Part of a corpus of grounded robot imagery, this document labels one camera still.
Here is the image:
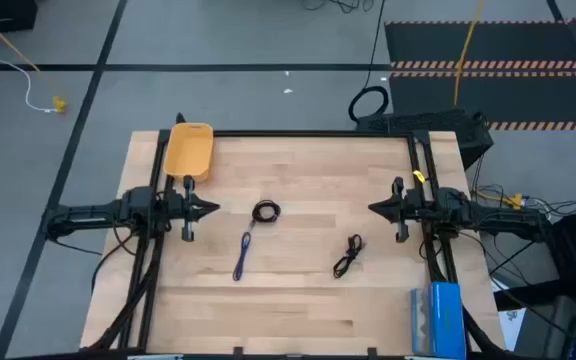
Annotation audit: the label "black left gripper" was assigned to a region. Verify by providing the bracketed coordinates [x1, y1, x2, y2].
[165, 174, 221, 243]

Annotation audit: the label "black tangled floor cables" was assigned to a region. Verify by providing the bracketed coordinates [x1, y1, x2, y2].
[301, 0, 375, 14]

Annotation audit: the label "black USB-C cable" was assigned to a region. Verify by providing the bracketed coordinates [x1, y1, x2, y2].
[251, 199, 282, 224]
[332, 233, 364, 280]

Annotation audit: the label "yellow plastic bin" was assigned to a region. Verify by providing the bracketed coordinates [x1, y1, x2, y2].
[162, 122, 215, 183]

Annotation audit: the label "grey foam holder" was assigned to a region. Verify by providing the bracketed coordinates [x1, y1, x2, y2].
[410, 287, 430, 356]

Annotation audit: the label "black hazard-striped floor mat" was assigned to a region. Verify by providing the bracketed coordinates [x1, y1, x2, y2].
[385, 18, 576, 132]

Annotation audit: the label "yellow cable with connector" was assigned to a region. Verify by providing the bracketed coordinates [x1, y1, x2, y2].
[0, 5, 68, 114]

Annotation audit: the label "black fabric bag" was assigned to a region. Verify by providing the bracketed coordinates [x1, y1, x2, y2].
[542, 207, 576, 281]

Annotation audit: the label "white paper sheet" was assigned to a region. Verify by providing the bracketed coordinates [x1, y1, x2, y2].
[492, 279, 527, 351]

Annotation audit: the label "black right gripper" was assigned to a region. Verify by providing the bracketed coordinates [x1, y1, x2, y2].
[367, 177, 438, 244]

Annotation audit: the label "black looped floor cable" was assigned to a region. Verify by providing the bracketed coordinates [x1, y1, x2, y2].
[347, 0, 390, 124]

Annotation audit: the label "white floor cable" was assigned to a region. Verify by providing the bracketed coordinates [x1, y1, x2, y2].
[0, 0, 57, 114]

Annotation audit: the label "yellow floor cable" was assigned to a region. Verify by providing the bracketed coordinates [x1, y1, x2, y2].
[453, 0, 485, 107]

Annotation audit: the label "blue box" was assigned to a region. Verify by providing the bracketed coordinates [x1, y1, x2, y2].
[427, 281, 468, 360]

